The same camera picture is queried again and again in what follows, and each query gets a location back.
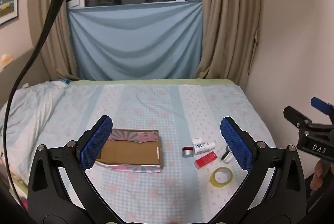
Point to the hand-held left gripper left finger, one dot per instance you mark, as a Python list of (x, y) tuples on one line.
[(96, 143)]

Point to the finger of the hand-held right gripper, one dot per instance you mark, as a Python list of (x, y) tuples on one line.
[(319, 104), (294, 115)]

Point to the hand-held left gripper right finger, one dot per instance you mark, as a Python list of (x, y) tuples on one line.
[(236, 145)]

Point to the white lidded cream jar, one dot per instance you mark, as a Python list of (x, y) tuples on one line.
[(226, 157)]

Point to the shallow cardboard box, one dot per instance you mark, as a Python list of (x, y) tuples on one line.
[(125, 152)]

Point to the white bottle with black print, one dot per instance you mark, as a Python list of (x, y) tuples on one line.
[(204, 147)]

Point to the person's right hand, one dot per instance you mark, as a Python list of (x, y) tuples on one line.
[(318, 174)]

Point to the red carton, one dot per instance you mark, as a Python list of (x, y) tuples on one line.
[(204, 160)]

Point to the small white box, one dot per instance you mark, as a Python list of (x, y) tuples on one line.
[(197, 140)]

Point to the yellow tape roll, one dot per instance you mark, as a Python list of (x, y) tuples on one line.
[(221, 184)]

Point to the red and silver tin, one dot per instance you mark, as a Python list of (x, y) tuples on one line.
[(188, 152)]

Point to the checked floral bed sheet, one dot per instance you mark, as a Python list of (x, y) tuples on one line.
[(156, 109)]

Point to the beige upholstered headboard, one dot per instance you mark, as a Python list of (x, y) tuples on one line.
[(15, 78)]

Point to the light blue hanging cloth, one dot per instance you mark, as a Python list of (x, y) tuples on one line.
[(135, 41)]

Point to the beige curtain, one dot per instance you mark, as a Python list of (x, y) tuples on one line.
[(57, 39), (229, 18)]

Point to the pale orange soft item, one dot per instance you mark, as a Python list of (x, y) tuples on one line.
[(6, 60)]

